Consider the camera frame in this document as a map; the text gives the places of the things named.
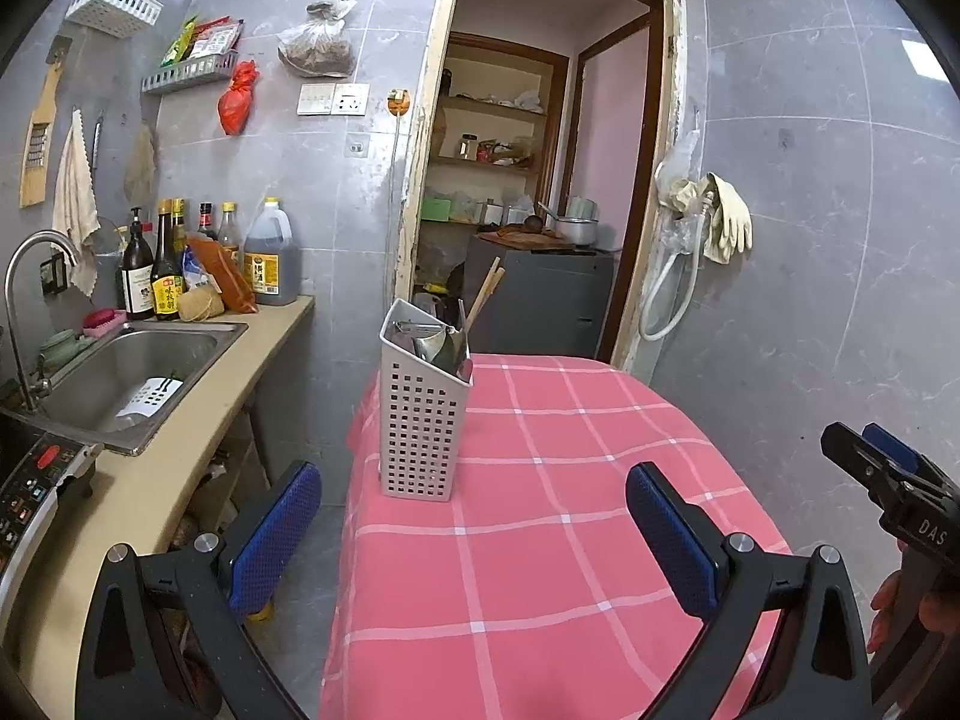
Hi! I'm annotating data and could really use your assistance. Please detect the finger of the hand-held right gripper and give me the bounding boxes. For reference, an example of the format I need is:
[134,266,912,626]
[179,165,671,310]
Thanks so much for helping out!
[820,422,905,515]
[861,422,960,500]

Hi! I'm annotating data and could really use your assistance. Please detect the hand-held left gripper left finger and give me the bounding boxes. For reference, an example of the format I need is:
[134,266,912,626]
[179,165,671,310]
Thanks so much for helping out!
[75,460,323,720]

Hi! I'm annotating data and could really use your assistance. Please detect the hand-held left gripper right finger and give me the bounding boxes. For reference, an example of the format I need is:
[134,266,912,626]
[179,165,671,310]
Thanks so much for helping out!
[625,461,875,720]

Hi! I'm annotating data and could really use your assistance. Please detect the white perforated utensil holder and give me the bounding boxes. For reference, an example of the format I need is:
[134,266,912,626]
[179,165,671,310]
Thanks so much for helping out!
[379,298,475,502]

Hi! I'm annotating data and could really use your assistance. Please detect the round metal spoon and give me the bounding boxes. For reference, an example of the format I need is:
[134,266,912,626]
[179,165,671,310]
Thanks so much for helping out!
[411,330,460,376]

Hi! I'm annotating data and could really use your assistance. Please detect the brown wooden chopstick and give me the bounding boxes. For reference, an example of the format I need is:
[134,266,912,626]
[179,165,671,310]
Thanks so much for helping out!
[465,256,500,331]
[469,262,503,332]

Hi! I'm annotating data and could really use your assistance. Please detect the person's right hand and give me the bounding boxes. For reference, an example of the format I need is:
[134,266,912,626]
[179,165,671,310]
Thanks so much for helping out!
[870,571,910,653]

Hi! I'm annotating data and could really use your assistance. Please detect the pink checked tablecloth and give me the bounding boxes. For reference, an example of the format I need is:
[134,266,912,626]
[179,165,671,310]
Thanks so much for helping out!
[319,352,796,720]

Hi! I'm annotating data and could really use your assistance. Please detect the beige kitchen counter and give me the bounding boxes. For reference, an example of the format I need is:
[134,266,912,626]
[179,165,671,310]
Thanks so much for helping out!
[15,294,316,691]

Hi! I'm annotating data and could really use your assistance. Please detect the white perforated sink basket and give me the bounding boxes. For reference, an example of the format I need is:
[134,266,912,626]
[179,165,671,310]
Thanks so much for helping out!
[118,376,185,421]

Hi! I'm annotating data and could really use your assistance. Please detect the stainless steel sink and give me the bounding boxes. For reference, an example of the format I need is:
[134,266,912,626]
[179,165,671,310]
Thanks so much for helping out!
[37,321,248,457]

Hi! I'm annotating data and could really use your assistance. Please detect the beige scrubber ball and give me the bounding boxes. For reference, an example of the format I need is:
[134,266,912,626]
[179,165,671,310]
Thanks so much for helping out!
[176,286,226,323]

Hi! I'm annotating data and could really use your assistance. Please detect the orange seasoning packet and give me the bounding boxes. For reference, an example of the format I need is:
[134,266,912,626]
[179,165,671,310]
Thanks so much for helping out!
[187,235,258,314]

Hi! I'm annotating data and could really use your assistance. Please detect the dark sauce bottle yellow label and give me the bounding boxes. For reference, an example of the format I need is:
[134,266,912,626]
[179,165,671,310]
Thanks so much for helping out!
[150,200,183,321]

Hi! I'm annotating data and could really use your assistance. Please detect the grey washing machine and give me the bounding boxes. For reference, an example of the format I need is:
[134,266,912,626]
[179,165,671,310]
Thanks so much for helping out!
[469,232,623,361]

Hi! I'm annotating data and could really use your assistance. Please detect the large brown oil jug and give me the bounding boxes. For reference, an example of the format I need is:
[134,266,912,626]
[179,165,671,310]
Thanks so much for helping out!
[244,197,299,306]

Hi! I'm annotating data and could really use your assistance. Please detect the pink scrub brush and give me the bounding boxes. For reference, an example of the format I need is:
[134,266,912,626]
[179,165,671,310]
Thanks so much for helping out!
[82,307,127,338]

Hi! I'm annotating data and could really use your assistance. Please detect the cream rubber gloves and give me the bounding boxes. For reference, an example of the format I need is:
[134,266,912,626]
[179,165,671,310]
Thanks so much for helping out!
[667,172,753,265]

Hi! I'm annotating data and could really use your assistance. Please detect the blue and white bag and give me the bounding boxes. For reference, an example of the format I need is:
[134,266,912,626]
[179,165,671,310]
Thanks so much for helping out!
[182,247,215,293]

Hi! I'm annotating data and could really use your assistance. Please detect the dark pump bottle white label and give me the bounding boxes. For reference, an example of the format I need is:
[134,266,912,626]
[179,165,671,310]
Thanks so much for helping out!
[120,208,155,320]

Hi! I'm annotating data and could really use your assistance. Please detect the metal cooking pot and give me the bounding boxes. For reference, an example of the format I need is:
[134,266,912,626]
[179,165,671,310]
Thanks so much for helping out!
[555,197,601,247]

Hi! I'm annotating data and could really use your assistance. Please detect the wooden cutting board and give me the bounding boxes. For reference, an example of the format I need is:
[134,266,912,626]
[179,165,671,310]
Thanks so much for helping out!
[478,227,575,248]

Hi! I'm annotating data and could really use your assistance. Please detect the steel faucet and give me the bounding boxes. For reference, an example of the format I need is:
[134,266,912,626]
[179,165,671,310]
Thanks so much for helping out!
[4,231,80,412]

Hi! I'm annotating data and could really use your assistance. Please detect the clear hanging plastic bag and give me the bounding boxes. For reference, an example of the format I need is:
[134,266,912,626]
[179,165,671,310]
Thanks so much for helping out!
[654,127,698,203]

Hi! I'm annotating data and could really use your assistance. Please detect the beige hanging towel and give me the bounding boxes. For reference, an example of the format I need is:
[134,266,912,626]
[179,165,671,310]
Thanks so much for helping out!
[51,111,100,297]

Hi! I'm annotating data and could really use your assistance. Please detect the hanging beige loofah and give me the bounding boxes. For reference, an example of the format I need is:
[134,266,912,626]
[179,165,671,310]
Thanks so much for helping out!
[124,122,158,203]

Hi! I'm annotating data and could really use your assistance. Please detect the red plastic bag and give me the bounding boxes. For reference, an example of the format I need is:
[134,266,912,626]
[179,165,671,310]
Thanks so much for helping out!
[217,60,261,137]

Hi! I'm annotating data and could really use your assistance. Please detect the wooden grater board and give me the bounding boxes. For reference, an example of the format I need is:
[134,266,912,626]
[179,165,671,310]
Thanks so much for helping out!
[19,35,74,209]

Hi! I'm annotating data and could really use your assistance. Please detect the wooden storage shelf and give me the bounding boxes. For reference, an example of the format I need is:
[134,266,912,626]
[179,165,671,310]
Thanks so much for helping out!
[420,34,571,230]

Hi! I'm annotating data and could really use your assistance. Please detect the clear bag of dried goods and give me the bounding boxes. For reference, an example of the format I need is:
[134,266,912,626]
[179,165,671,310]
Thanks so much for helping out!
[277,19,355,80]

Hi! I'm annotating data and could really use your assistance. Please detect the red and white seasoning packets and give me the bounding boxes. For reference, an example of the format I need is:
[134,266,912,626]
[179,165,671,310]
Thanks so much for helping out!
[187,19,245,61]

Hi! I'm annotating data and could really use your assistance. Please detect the green seasoning packet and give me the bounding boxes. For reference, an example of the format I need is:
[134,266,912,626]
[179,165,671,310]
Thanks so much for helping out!
[160,15,197,67]

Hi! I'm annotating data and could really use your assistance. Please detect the white hose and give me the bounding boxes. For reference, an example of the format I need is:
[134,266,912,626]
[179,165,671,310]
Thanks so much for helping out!
[639,195,710,342]

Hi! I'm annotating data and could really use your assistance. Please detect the thin white cable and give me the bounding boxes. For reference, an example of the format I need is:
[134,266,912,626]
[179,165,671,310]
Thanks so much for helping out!
[386,116,402,293]

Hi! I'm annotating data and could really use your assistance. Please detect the worn wooden door frame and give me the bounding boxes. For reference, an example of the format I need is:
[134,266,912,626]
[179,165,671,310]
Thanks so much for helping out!
[394,0,687,376]

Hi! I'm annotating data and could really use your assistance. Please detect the grey wall rack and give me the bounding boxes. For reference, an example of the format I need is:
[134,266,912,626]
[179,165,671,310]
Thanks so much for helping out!
[141,52,239,96]

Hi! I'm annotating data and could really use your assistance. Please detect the white plastic wall basket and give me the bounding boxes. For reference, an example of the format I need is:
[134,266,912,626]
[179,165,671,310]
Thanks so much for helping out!
[65,0,164,38]

